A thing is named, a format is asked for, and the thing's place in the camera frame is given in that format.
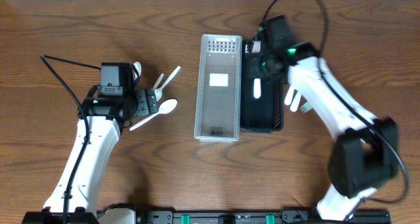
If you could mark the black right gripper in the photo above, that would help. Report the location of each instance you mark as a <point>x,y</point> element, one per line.
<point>254,65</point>

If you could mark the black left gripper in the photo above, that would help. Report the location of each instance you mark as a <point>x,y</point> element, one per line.
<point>149,102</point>

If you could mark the white plastic fork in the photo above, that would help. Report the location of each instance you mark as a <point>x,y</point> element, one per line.
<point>257,91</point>

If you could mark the thick white plastic spoon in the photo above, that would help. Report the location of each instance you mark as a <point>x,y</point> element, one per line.
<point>289,95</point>

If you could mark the mint green plastic fork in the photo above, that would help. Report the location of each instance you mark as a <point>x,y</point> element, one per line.
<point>306,107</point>

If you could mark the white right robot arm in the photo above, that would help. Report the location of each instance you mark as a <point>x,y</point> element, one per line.
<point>364,155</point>

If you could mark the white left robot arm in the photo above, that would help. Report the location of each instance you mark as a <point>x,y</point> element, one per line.
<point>95,139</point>

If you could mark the thin white spoon long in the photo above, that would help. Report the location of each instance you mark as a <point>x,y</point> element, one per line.
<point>169,78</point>

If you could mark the dark green plastic basket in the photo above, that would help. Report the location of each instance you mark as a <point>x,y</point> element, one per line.
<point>265,114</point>

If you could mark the clear plastic basket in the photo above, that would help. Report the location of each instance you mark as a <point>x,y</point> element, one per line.
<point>218,96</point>

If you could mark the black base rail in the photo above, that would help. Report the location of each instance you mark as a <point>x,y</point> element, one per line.
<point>120,213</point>

